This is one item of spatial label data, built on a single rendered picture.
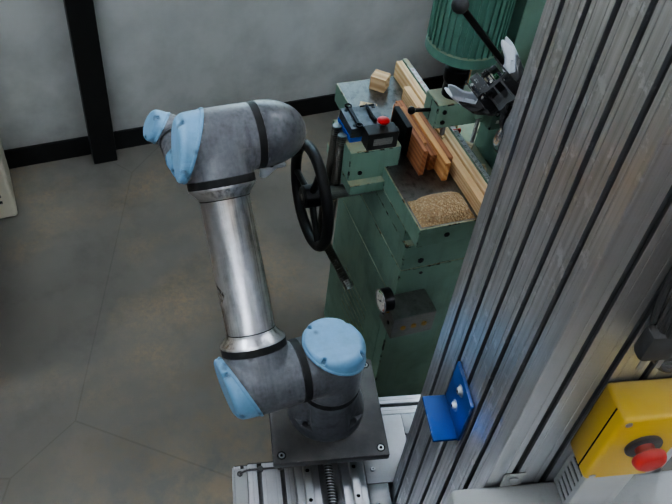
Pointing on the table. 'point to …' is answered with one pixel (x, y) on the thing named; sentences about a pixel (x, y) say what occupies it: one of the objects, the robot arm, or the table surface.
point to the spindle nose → (454, 78)
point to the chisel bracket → (445, 111)
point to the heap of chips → (440, 209)
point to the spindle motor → (452, 39)
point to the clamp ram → (402, 128)
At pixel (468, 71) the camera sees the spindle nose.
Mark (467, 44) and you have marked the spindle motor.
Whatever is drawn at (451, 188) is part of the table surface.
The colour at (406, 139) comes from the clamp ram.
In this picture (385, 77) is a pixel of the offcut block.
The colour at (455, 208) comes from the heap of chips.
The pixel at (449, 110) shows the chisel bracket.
